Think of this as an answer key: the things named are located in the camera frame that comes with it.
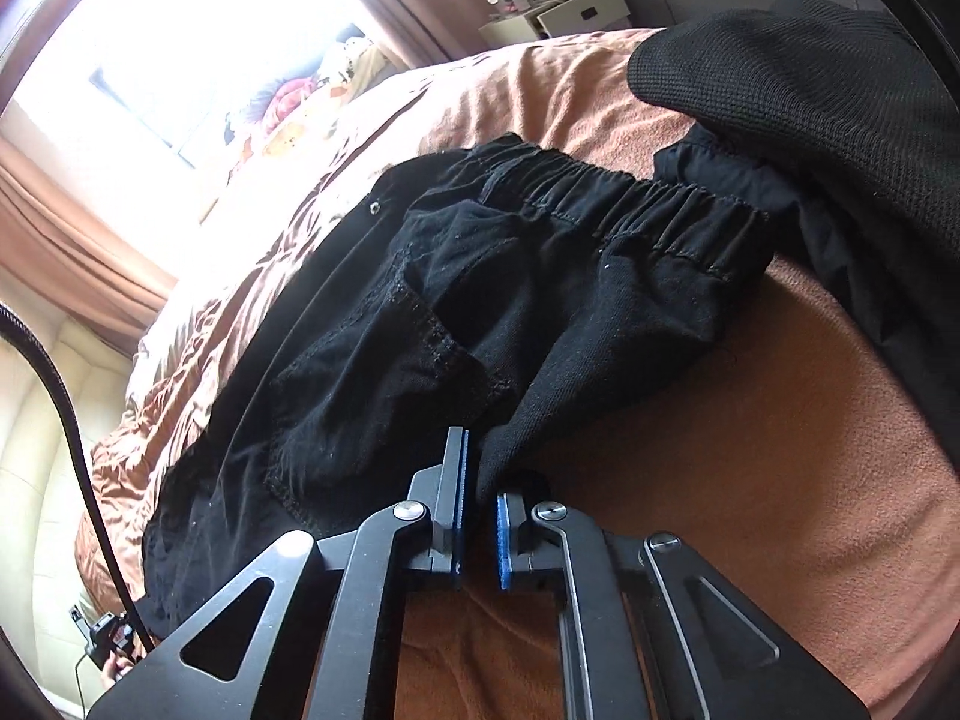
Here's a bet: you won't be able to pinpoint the black cable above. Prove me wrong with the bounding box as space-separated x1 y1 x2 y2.
0 304 155 653

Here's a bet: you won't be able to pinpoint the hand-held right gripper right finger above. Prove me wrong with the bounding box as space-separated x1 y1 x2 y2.
495 491 875 720

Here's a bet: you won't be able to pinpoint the black thin garment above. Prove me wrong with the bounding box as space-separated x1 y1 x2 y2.
652 124 935 421

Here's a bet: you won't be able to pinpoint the printed cream cushion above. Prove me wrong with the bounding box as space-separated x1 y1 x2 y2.
225 37 395 158

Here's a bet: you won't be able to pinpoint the window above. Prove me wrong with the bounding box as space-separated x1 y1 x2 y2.
15 0 391 166

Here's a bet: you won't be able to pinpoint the black pants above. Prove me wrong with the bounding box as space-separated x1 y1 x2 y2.
142 131 773 642

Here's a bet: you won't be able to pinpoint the brown blanket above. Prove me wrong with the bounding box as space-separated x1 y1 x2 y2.
75 28 953 720

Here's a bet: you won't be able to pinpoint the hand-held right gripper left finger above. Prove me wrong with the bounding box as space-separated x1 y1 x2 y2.
86 426 470 720

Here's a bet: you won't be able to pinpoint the cream padded headboard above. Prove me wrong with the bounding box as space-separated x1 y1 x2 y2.
0 315 151 691

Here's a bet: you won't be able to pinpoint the white nightstand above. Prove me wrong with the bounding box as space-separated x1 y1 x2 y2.
480 0 631 46

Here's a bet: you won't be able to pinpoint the pink plush toy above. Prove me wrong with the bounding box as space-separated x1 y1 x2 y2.
259 75 320 122

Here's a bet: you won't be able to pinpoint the brown curtain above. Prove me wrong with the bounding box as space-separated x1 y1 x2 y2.
341 0 481 68
0 139 177 338

